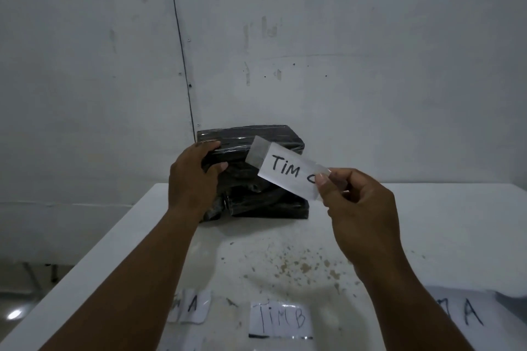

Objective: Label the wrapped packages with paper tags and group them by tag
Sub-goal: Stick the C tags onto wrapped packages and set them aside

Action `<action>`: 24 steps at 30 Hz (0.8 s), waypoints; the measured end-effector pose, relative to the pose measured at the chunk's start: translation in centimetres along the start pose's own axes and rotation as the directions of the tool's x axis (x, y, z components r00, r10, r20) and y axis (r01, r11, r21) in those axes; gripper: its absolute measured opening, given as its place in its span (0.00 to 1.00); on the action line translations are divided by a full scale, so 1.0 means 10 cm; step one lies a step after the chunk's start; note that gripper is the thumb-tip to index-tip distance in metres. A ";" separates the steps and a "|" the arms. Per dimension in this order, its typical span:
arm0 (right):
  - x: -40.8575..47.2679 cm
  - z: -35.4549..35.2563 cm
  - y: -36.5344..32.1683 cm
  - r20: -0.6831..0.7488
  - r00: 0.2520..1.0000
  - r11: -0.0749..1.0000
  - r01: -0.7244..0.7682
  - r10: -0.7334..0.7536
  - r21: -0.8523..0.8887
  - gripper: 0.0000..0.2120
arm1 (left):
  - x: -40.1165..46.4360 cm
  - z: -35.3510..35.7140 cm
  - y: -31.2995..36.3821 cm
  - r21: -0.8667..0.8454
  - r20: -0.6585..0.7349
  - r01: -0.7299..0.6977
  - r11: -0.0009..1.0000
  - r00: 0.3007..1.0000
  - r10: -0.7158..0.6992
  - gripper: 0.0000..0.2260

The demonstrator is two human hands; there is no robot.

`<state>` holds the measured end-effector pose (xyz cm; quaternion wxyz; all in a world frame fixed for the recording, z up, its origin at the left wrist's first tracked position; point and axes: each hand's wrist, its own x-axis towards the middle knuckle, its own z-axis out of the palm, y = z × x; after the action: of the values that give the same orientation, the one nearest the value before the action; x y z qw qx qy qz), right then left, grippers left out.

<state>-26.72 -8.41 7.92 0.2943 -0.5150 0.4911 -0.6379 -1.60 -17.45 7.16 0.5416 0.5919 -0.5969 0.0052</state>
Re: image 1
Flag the grey metal frame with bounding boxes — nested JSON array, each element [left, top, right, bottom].
[[20, 261, 63, 294]]

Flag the thin black wall cable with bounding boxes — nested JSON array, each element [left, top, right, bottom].
[[166, 0, 198, 144]]

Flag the person's right forearm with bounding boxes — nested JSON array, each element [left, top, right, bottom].
[[354, 246, 485, 351]]

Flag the large black package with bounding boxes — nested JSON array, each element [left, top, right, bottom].
[[195, 124, 306, 191]]

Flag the person's left hand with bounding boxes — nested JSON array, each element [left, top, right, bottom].
[[167, 140, 229, 222]]

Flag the white label black bottom line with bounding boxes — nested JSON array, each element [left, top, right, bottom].
[[248, 301, 313, 340]]

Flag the white label bold writing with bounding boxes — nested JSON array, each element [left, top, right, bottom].
[[245, 135, 332, 202]]

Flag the white label small writing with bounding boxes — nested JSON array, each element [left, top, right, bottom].
[[166, 288, 213, 325]]

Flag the person's right hand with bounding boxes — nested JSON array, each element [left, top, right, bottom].
[[316, 168, 406, 278]]

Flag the person's left forearm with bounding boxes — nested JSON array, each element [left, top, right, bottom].
[[39, 206, 206, 351]]

